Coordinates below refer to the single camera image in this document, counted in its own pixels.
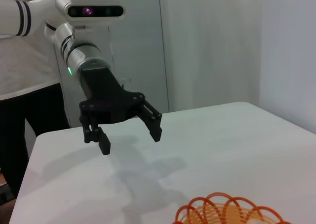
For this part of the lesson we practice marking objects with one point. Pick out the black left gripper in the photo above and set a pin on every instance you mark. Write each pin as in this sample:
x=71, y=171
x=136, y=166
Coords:
x=106, y=100

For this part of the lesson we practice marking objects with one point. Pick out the person in white shirt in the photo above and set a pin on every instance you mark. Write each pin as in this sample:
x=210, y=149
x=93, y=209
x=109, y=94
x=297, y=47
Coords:
x=22, y=68

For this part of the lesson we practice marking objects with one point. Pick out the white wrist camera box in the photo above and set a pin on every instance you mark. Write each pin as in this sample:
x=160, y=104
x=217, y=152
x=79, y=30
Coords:
x=93, y=9

